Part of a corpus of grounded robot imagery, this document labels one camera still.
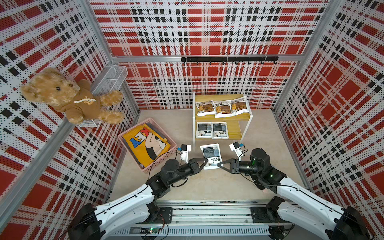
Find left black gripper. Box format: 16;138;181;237
168;158;208;186

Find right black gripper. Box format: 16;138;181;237
217;158;262;176

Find blue coffee bag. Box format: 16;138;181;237
200;144;222;170
196;122;213;139
212;122;229;140

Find brown coffee bag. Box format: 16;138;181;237
231;96;250;116
214;100;233;118
196;100;216;117

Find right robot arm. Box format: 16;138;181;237
218;149;374;240

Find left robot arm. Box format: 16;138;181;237
67;158;208;240

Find yellow two-tier shelf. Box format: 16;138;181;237
192;92;253;151

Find pink plastic basket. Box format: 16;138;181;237
118;118;177;173

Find yellow printed cloth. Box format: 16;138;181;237
122;123;171;169

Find green circuit board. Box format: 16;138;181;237
140;227;161;236

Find brown teddy bear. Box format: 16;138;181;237
21;68;125;125

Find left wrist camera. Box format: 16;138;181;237
177;144;192;164

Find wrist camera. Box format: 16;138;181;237
229;142;244;159
177;144;192;164

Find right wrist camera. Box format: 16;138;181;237
229;142;244;159

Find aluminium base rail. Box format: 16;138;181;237
106;202;297;240

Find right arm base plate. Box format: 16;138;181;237
250;207;289;224

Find black hook rail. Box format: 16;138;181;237
181;56;279;64

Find clear wire wall basket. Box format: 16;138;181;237
77;66;128;128

